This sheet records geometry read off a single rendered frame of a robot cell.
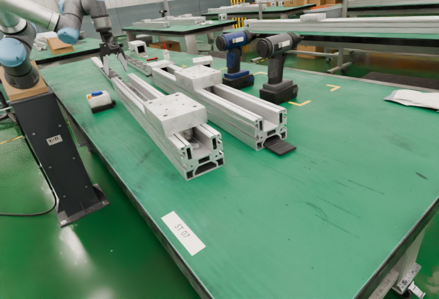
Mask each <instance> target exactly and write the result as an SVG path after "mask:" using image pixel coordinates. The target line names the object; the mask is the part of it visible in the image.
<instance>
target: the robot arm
mask: <svg viewBox="0 0 439 299"><path fill-rule="evenodd" d="M59 10H60V13H61V14H62V15H60V14H57V13H55V12H53V11H51V10H48V9H47V8H44V7H42V6H40V5H38V4H36V3H34V2H32V1H29V0H0V30H1V31H2V32H3V34H4V37H3V39H2V40H0V64H1V65H2V67H3V68H4V77H5V80H6V81H7V83H8V84H9V85H10V86H12V87H14V88H16V89H29V88H31V87H33V86H35V85H36V84H37V83H38V82H39V79H40V74H39V72H38V70H37V69H36V68H35V67H34V66H33V65H32V64H31V62H30V60H29V56H30V54H31V50H32V47H33V44H34V41H35V39H36V36H37V28H36V27H35V24H36V25H38V26H41V27H43V28H45V29H48V30H50V31H53V32H55V33H57V37H58V39H59V40H61V41H62V42H64V43H65V44H74V43H76V42H77V40H78V37H79V35H80V28H81V25H82V19H83V16H87V15H90V16H91V19H92V20H93V21H92V22H91V23H92V24H93V25H94V28H96V29H95V30H96V32H100V35H101V39H102V42H99V46H100V50H101V52H100V54H99V56H100V59H101V62H102V64H103V68H104V70H105V72H106V74H107V75H108V76H109V70H108V69H109V66H108V63H109V58H107V57H106V55H108V56H110V54H115V55H116V53H117V54H118V56H117V58H118V60H120V61H121V64H122V65H123V68H124V69H125V71H126V72H127V62H126V58H125V53H124V51H123V50H122V49H121V48H120V45H119V44H118V42H117V41H116V39H115V38H114V35H113V34H112V33H109V32H108V31H110V30H112V27H111V26H112V24H111V21H110V17H109V15H108V11H107V8H106V3H105V0H61V1H60V2H59Z"/></svg>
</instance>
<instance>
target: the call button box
mask: <svg viewBox="0 0 439 299"><path fill-rule="evenodd" d="M89 95H91V94H89ZM89 95H86V97H87V100H88V103H89V106H90V108H91V111H92V113H93V114H95V113H98V112H102V111H105V110H110V109H112V108H114V107H113V105H114V104H116V101H115V100H113V101H111V99H110V95H109V94H108V93H107V91H106V90H104V91H102V93H101V94H98V95H91V96H92V99H88V96H89Z"/></svg>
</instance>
